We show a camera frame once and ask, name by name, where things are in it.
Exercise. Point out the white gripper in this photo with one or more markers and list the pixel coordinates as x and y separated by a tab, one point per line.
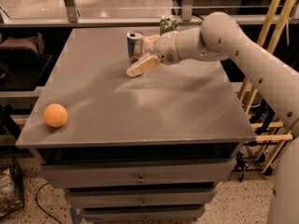
165	48

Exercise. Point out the red bull can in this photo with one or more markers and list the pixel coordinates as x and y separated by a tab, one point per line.
135	45

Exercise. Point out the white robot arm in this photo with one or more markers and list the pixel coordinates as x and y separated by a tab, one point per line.
218	38

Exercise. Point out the green soda can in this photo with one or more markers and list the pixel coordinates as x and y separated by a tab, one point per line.
168	24

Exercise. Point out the metal window railing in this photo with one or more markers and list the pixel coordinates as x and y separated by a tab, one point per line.
88	12

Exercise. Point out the grey drawer cabinet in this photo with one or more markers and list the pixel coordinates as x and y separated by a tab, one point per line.
144	148

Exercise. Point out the orange ball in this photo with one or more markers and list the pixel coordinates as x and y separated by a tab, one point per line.
55	115

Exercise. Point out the dark chair with cushion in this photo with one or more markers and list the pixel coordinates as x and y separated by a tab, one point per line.
23	63

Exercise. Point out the black wire basket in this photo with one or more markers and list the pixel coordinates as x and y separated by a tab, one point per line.
11	184

